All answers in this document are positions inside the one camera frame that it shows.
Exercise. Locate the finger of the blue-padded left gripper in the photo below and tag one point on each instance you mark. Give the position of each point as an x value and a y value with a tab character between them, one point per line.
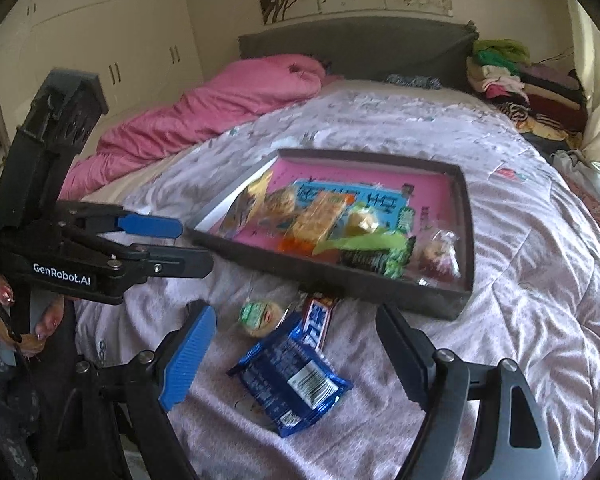
145	224

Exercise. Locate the clear rice cracker snack packet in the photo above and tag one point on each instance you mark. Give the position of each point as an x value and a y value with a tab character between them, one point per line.
279	207

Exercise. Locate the pink Chinese workbook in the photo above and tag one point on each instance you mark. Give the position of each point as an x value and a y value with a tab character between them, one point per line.
386	189

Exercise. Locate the white crumpled cloth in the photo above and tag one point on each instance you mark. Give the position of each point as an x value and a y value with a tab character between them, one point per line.
575	169

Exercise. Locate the stack of folded clothes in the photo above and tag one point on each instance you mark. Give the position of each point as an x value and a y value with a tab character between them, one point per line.
541	102

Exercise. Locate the cream curtain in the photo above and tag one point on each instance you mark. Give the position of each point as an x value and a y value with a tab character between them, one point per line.
586	57

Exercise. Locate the dark grey headboard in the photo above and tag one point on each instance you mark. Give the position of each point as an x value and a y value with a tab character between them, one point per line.
374	47

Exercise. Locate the pink blanket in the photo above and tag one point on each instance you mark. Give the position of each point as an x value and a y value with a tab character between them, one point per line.
244	91

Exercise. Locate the yellow chips snack bag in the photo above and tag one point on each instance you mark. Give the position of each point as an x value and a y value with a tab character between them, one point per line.
245	206

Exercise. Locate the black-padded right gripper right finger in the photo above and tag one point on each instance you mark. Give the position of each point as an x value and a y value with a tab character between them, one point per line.
436	379

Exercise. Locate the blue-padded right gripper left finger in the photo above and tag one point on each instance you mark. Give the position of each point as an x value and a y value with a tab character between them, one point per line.
180	354

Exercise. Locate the blue cookie snack packet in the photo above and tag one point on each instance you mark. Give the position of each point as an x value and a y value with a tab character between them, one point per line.
289	379

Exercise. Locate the clear pastry packet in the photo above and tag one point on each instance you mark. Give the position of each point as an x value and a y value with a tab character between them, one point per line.
436	259

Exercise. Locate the person's left hand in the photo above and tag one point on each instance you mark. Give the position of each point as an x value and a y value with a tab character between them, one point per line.
46	311

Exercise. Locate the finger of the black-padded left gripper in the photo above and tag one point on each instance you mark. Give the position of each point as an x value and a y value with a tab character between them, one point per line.
165	262

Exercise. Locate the green snack packet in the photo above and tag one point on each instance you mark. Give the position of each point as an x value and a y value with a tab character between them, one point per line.
362	232

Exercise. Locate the Snickers chocolate bar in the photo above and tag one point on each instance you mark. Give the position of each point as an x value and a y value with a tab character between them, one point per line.
317	311

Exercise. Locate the cream wardrobe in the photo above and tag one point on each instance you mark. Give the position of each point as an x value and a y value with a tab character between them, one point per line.
144	52

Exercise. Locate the dark green seaweed packet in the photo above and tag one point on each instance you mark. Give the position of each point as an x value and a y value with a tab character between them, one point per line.
388	263

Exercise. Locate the orange biscuit snack packet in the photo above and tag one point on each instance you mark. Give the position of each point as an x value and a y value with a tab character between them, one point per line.
313	225

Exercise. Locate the dark patterned pillow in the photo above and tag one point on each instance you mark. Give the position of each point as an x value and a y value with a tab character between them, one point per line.
419	82

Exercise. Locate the small round green-label cake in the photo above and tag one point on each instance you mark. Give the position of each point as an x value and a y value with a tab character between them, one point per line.
259	318

